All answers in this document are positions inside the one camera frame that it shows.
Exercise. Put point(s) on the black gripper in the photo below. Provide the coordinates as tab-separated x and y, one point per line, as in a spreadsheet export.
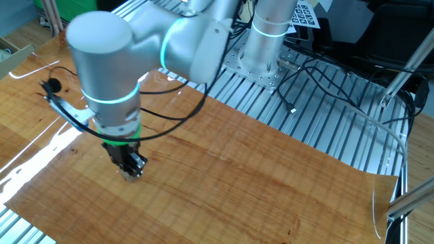
122	154

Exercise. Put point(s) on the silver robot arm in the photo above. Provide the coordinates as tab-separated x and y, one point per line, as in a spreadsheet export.
105	67

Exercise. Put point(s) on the wood grain table mat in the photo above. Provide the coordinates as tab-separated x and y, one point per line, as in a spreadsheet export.
237	186

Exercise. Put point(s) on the open cardboard box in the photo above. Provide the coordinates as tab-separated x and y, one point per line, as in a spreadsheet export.
15	61

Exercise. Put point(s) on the slanted wood and metal beam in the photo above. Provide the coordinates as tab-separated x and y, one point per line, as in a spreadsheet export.
56	17

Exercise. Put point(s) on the green box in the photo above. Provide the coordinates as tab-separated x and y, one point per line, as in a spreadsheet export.
68	6

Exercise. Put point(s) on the calibration tag sheet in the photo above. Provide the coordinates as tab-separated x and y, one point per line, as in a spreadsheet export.
305	15

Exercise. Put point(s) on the white paper sheet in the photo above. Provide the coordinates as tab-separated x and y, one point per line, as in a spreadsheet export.
325	4

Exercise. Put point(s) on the aluminium profile strut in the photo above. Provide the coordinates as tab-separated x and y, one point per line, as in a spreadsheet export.
410	200
405	69

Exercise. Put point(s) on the black equipment case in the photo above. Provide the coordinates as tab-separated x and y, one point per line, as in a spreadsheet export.
383	37

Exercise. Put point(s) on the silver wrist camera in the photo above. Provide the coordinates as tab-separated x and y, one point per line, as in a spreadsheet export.
68	108

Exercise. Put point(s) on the perforated robot base plate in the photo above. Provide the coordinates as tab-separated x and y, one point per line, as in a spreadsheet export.
268	79

